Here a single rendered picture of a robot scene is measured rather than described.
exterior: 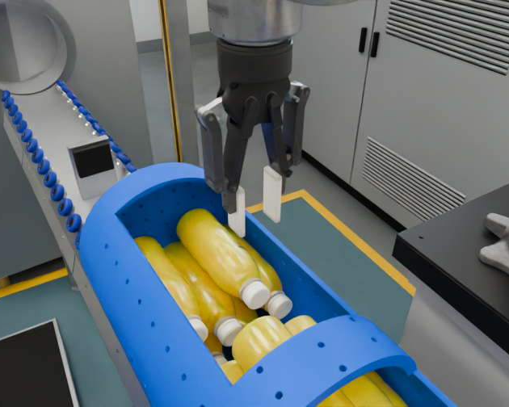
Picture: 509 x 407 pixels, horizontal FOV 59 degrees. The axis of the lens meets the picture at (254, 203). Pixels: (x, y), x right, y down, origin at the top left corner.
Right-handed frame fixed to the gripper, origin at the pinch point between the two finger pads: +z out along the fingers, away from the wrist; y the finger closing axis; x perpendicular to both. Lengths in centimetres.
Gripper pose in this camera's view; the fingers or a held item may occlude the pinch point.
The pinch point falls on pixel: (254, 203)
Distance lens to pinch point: 56.1
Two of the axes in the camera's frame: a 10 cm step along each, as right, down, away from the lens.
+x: 5.5, 4.9, -6.8
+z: 0.0, 8.1, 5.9
